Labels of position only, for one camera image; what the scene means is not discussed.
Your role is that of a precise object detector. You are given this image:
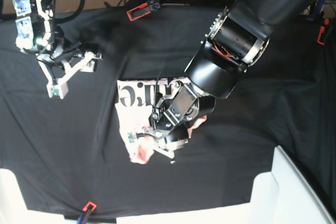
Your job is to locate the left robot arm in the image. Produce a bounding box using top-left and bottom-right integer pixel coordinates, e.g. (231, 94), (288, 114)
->
(128, 0), (315, 164)

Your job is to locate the black table cloth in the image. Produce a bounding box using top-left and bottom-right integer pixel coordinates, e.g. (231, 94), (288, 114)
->
(1, 6), (335, 219)

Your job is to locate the pink T-shirt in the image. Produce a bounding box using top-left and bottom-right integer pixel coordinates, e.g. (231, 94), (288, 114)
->
(115, 78), (215, 164)

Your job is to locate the red black clamp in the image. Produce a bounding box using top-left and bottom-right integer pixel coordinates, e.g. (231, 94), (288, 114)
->
(127, 0), (161, 22)

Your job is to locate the red blue front clamp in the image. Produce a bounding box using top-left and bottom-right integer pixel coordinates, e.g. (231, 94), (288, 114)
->
(76, 201), (97, 224)

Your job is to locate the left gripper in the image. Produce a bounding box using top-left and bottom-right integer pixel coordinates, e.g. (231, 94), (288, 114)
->
(127, 125), (189, 164)

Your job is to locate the red clamp at right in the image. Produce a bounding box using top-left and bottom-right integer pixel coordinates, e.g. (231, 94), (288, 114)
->
(317, 18), (330, 46)

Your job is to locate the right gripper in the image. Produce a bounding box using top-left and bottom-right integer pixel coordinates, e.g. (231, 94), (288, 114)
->
(36, 37), (102, 99)

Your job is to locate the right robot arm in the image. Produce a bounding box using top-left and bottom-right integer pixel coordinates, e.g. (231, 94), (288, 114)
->
(12, 0), (102, 99)

